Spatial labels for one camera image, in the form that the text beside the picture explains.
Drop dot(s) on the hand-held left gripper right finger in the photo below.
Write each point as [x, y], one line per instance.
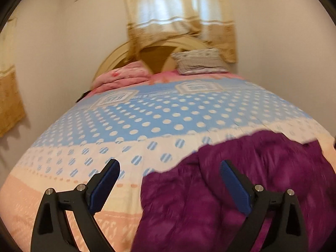
[235, 186]

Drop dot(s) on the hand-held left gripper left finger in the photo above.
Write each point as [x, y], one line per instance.
[103, 186]

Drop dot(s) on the purple hooded puffer jacket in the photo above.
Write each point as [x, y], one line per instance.
[197, 202]

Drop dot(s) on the polka dot bedspread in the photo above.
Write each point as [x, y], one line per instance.
[118, 126]

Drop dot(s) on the dark cloth beside bed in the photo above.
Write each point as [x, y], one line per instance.
[83, 96]

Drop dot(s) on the pink folded blanket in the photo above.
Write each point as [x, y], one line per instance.
[120, 77]

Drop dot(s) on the pink bed sheet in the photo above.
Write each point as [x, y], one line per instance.
[168, 76]

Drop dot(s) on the grey striped pillow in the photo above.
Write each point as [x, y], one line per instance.
[200, 61]

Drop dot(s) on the wide beige floral curtain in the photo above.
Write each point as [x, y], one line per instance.
[9, 97]

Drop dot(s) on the cream arched headboard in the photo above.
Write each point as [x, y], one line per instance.
[115, 55]

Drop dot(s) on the short beige floral curtain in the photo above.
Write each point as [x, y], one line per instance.
[181, 13]

